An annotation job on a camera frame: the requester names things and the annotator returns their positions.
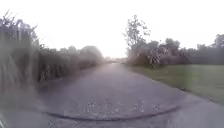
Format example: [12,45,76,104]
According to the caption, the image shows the tall thin tree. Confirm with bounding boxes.
[123,14,152,51]

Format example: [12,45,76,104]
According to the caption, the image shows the bushes beside grass field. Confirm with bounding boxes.
[126,37,192,68]

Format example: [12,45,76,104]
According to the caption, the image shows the tall roadside bushes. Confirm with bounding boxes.
[0,11,106,93]

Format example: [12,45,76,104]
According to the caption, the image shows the green grass field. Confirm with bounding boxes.
[128,63,224,104]

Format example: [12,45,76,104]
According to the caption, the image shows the row of distant trees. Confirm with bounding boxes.
[186,33,224,66]

